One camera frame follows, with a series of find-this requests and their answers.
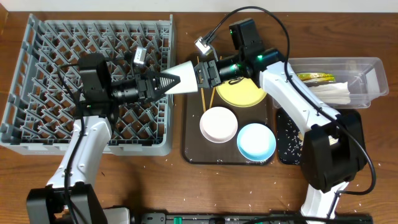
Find light blue bowl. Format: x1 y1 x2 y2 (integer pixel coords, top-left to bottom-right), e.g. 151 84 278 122
236 123 276 162

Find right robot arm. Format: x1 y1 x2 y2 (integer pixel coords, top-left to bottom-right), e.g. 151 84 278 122
194 18 371 222

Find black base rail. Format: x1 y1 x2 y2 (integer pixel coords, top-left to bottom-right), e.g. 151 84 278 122
141 212 374 224

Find rice and food scraps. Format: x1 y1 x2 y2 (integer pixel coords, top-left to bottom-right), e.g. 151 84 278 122
281 111 340 156

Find white pink bowl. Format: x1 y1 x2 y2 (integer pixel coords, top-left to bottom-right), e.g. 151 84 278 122
199 106 238 144

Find right wooden chopstick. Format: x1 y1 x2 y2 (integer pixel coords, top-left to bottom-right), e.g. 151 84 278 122
209 87 216 109

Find wooden chopstick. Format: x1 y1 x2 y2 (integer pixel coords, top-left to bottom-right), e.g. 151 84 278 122
209 87 216 109
197 56 206 113

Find yellow round plate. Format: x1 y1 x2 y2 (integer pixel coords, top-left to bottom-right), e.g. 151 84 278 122
216 78 267 108

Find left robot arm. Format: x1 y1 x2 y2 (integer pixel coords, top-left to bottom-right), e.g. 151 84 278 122
26 53 181 223

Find dark brown serving tray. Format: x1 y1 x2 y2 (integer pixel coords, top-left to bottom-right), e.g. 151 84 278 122
182 89 274 166

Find green snack wrapper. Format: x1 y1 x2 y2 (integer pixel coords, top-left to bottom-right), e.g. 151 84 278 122
297 73 336 83

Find left wooden chopstick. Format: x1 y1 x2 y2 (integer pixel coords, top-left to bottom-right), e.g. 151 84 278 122
197 56 206 113

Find white napkin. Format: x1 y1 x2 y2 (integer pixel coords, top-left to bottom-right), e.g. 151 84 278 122
309 82 351 105

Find grey plastic dish rack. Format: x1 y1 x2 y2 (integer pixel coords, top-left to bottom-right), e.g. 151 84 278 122
1 16 176 155

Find white plastic cup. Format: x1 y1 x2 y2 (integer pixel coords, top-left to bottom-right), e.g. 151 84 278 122
164 61 198 95

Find black food waste tray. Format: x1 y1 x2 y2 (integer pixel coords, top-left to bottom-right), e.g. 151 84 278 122
276 108 366 169

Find clear plastic waste container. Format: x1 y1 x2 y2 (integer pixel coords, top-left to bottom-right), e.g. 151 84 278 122
289 57 389 109

